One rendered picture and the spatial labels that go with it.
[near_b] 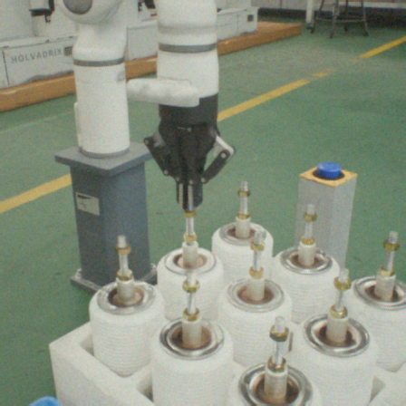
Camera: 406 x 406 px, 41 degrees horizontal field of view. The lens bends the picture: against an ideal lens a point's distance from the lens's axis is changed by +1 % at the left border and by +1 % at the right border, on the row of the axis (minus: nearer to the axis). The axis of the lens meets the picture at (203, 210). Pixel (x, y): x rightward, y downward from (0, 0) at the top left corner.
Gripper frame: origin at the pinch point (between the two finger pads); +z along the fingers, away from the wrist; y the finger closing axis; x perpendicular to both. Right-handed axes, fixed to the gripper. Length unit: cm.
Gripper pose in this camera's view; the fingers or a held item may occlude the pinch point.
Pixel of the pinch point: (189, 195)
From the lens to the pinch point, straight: 72.5
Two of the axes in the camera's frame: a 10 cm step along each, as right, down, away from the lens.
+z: 0.0, 9.0, 4.4
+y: -8.8, -2.0, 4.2
